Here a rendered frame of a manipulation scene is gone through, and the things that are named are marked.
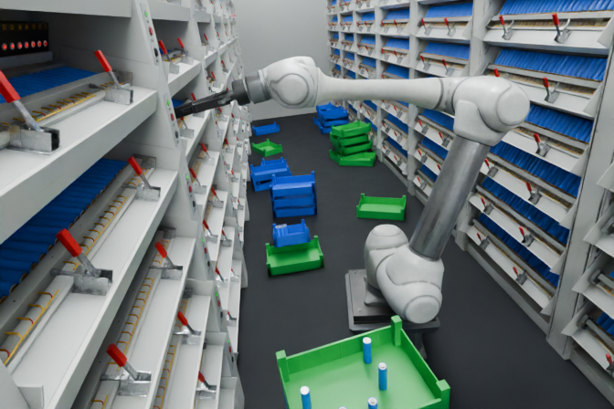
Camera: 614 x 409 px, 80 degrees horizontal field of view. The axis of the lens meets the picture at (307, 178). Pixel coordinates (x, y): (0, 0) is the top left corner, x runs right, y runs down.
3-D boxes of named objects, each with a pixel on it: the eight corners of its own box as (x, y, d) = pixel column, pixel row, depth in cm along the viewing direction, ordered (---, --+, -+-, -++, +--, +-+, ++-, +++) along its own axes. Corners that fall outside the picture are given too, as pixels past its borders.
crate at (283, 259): (318, 246, 214) (317, 235, 211) (323, 267, 196) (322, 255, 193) (267, 255, 212) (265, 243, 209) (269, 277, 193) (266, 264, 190)
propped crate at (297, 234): (274, 236, 229) (272, 224, 229) (305, 231, 231) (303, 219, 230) (274, 247, 199) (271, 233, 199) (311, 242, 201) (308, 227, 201)
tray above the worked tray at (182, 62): (199, 72, 145) (204, 36, 140) (165, 102, 89) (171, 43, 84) (145, 61, 140) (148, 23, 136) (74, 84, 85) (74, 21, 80)
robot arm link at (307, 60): (260, 65, 111) (260, 68, 99) (309, 49, 111) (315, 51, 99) (271, 99, 115) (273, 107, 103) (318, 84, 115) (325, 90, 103)
